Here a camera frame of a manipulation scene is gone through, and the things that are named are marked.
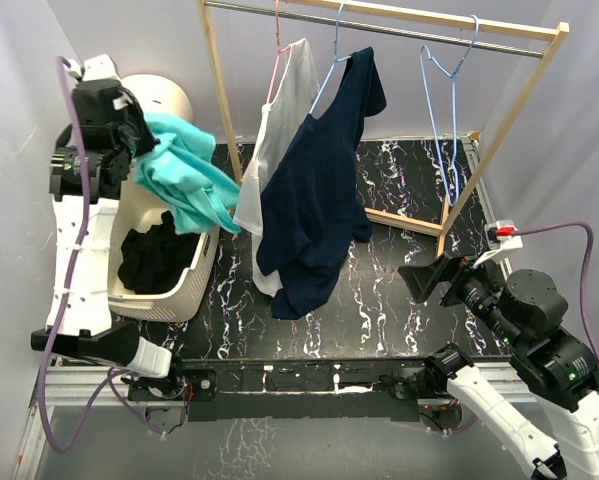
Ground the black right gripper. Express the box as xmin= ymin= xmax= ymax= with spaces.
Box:
xmin=397 ymin=246 xmax=522 ymax=346

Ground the teal t shirt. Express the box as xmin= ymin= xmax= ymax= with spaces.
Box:
xmin=134 ymin=113 xmax=241 ymax=235

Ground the light blue wire hanger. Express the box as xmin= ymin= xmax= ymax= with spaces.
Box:
xmin=419 ymin=15 xmax=481 ymax=207

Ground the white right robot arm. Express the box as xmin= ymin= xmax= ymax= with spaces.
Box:
xmin=394 ymin=254 xmax=599 ymax=479

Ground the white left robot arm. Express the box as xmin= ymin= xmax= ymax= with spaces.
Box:
xmin=30 ymin=54 xmax=186 ymax=399

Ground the navy blue t shirt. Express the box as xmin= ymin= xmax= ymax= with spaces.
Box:
xmin=256 ymin=47 xmax=387 ymax=320

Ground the white t shirt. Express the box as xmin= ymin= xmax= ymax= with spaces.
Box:
xmin=232 ymin=37 xmax=321 ymax=299

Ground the cream orange drawer cabinet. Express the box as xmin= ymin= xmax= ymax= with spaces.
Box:
xmin=122 ymin=74 xmax=194 ymax=123

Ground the black garment in basket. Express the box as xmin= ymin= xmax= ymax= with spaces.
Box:
xmin=117 ymin=210 xmax=200 ymax=295

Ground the wooden clothes rack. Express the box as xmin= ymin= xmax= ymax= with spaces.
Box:
xmin=195 ymin=0 xmax=570 ymax=259

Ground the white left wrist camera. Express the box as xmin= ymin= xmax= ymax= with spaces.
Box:
xmin=64 ymin=54 xmax=121 ymax=81

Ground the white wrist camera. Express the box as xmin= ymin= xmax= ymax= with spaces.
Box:
xmin=473 ymin=220 xmax=523 ymax=268
xmin=64 ymin=54 xmax=121 ymax=81

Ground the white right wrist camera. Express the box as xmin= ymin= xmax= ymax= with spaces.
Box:
xmin=473 ymin=220 xmax=523 ymax=268

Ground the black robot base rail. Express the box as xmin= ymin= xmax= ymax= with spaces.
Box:
xmin=127 ymin=358 xmax=473 ymax=430

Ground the pink wire hanger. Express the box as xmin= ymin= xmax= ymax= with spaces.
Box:
xmin=265 ymin=0 xmax=289 ymax=104

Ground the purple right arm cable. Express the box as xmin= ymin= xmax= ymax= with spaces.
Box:
xmin=448 ymin=222 xmax=599 ymax=434

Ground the aluminium frame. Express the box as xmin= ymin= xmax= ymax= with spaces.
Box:
xmin=13 ymin=294 xmax=599 ymax=480

